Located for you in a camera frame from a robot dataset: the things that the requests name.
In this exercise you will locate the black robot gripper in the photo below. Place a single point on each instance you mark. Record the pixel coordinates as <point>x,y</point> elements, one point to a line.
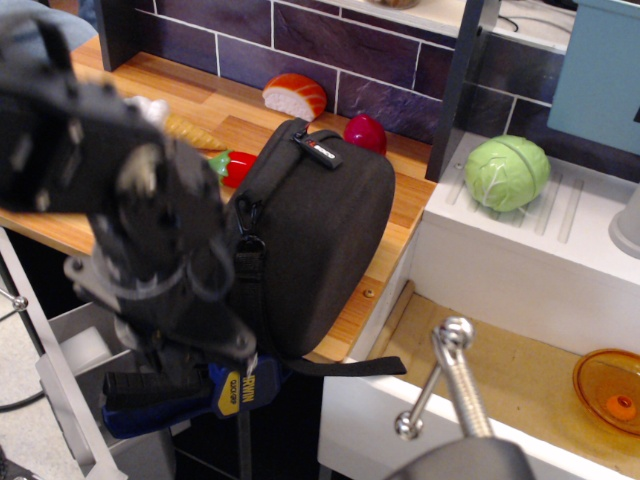
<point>171,320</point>

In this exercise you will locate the black zipper bag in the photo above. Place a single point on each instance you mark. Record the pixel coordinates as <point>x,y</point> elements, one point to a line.
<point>303,227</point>

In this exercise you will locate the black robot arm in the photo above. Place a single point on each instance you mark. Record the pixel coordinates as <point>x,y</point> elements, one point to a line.
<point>159,261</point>

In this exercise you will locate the grey plastic bin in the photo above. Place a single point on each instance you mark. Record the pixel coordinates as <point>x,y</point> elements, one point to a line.
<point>88,340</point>

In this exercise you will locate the blue Irwin bar clamp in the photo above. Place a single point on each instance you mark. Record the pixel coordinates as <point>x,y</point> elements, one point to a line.
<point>140,403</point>

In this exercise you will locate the toy red chili pepper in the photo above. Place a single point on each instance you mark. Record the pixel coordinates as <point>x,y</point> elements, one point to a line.
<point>232,166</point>

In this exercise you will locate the toy ice cream cone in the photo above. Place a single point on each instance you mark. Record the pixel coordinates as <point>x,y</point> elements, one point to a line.
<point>159,114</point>

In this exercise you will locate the toy salmon sushi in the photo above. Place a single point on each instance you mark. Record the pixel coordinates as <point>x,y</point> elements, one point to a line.
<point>295,95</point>

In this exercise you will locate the toy red apple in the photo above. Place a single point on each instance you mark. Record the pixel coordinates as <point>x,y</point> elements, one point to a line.
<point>366,132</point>

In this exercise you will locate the person in blue jeans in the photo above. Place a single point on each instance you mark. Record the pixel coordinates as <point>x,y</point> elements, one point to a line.
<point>75,25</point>

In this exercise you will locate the toy green cabbage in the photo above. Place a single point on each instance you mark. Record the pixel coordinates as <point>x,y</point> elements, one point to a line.
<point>506,173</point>

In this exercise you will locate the white toy sink unit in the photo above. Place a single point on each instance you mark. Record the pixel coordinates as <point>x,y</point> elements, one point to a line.
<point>543,286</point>

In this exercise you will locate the orange transparent bowl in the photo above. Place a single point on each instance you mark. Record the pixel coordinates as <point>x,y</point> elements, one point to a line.
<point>606,383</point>

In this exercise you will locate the grey cup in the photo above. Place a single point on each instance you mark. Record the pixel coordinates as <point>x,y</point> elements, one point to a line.
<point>624,228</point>

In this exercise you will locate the light blue box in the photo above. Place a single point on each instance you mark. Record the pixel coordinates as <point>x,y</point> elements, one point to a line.
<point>597,96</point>

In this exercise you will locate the grey metal frame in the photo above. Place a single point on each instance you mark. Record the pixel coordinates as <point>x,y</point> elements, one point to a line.
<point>83,438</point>

